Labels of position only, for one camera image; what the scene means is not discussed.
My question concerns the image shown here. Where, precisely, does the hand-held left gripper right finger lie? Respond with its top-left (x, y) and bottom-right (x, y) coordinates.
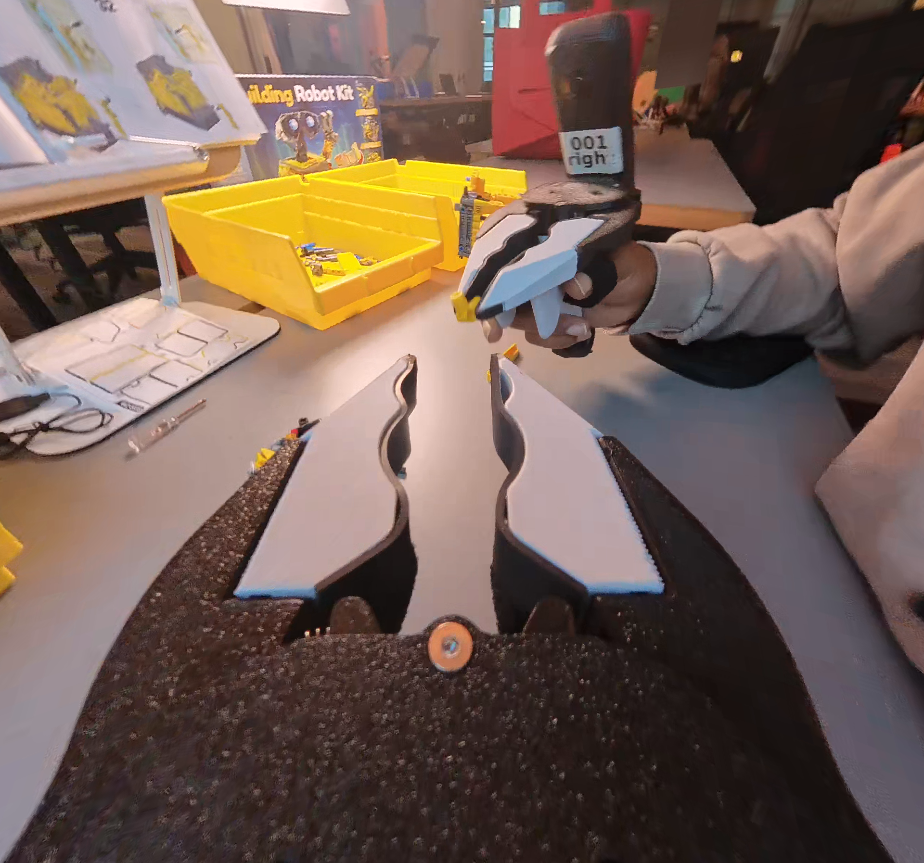
top-left (489, 354), bottom-right (665, 597)

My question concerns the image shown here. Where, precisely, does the sticker sheet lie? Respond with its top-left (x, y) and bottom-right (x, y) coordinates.
top-left (14, 300), bottom-right (250, 417)

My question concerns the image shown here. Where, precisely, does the black cable with plug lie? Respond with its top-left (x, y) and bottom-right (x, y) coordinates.
top-left (0, 390), bottom-right (115, 460)

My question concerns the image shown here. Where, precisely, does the white book stand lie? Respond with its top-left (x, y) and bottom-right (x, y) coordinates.
top-left (0, 141), bottom-right (281, 456)

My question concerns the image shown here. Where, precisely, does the pile of small connector pins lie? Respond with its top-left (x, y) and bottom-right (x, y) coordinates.
top-left (249, 416), bottom-right (322, 473)

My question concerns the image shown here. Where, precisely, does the yellow plastic storage bin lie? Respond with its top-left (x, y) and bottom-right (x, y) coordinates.
top-left (0, 520), bottom-right (24, 597)
top-left (162, 178), bottom-right (445, 331)
top-left (310, 159), bottom-right (528, 272)

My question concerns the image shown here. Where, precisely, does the blue toy kit box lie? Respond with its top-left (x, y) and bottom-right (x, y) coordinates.
top-left (238, 74), bottom-right (384, 178)

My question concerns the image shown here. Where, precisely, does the red tote bag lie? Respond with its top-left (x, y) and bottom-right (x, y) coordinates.
top-left (491, 0), bottom-right (654, 160)

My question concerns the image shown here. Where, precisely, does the heap of grey blue pieces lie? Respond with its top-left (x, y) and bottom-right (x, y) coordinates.
top-left (295, 242), bottom-right (380, 279)

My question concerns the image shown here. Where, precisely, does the yellow toy robot model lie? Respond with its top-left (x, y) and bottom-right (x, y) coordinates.
top-left (456, 174), bottom-right (517, 261)

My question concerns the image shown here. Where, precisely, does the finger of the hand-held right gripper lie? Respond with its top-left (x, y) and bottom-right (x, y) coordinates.
top-left (458, 212), bottom-right (540, 301)
top-left (476, 217), bottom-right (607, 319)

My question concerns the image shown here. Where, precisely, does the clear-handled small screwdriver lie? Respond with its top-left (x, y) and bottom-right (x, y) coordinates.
top-left (127, 399), bottom-right (208, 454)

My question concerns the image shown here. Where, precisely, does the instruction booklet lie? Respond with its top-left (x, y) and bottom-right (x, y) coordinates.
top-left (0, 0), bottom-right (267, 171)

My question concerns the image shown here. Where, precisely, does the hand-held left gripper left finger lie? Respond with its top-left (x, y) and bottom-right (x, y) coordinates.
top-left (234, 354), bottom-right (420, 600)

